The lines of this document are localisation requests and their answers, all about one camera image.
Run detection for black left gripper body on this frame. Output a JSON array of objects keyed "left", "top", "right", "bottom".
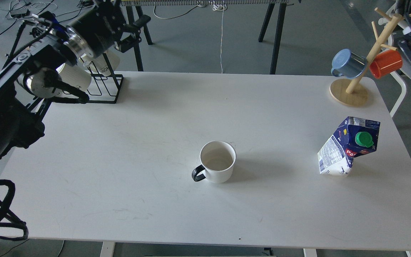
[{"left": 65, "top": 0, "right": 151, "bottom": 57}]

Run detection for white mug black handle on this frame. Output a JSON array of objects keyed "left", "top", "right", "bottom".
[{"left": 191, "top": 141, "right": 237, "bottom": 183}]

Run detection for blue white milk carton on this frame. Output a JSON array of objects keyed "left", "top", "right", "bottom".
[{"left": 318, "top": 116, "right": 381, "bottom": 177}]

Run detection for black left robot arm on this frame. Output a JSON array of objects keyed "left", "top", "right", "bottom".
[{"left": 0, "top": 0, "right": 151, "bottom": 241}]

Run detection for black trestle table legs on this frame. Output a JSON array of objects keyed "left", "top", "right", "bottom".
[{"left": 121, "top": 0, "right": 289, "bottom": 75}]

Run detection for white ribbed mug rear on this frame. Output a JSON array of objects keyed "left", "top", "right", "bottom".
[{"left": 79, "top": 50, "right": 120, "bottom": 77}]

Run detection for white ribbed mug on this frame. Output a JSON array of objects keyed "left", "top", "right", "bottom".
[
  {"left": 79, "top": 50, "right": 120, "bottom": 77},
  {"left": 56, "top": 64, "right": 92, "bottom": 92}
]

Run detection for white ribbed mug front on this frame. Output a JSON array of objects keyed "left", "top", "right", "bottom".
[{"left": 56, "top": 64, "right": 92, "bottom": 92}]

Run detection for blue mug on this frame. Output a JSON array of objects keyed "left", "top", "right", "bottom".
[{"left": 331, "top": 49, "right": 367, "bottom": 79}]

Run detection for wooden mug tree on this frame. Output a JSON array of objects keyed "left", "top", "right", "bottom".
[{"left": 330, "top": 7, "right": 408, "bottom": 107}]

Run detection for orange mug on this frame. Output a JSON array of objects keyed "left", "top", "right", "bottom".
[{"left": 370, "top": 49, "right": 403, "bottom": 79}]

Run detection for black wire mug rack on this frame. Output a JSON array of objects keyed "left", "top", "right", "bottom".
[{"left": 76, "top": 53, "right": 123, "bottom": 104}]

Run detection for white hanging cable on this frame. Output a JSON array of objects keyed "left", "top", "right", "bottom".
[{"left": 211, "top": 3, "right": 227, "bottom": 74}]

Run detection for white chair frame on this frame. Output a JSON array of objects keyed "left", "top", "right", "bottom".
[{"left": 390, "top": 71, "right": 407, "bottom": 118}]

